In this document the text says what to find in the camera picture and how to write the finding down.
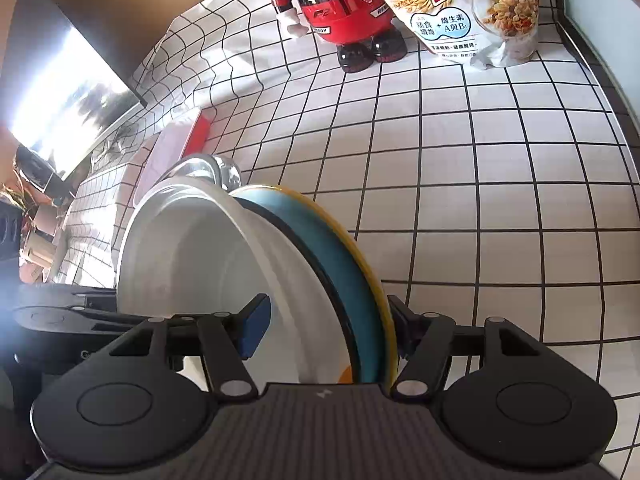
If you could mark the red black robot figurine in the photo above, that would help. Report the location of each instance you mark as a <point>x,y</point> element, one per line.
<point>361,30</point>

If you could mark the black flat monitor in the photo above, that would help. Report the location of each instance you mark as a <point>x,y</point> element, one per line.
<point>59,97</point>

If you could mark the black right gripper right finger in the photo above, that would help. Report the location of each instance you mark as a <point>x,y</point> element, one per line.
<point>425,342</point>

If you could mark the blue enamel bowl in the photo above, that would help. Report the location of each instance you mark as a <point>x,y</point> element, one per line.
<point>257,198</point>

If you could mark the white black grid tablecloth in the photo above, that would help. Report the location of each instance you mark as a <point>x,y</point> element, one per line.
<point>501,192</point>

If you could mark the white paper noodle bowl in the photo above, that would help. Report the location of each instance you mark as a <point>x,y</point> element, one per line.
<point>192,249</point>

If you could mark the stainless steel bowl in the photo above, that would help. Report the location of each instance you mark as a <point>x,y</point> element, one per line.
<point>221,170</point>

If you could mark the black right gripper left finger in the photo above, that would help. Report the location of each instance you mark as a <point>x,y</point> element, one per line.
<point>229,339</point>

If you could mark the red white plastic tray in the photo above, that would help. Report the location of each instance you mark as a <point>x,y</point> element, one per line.
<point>184,136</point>

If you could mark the red granola cereal bag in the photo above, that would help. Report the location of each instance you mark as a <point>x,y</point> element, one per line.
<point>478,33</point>

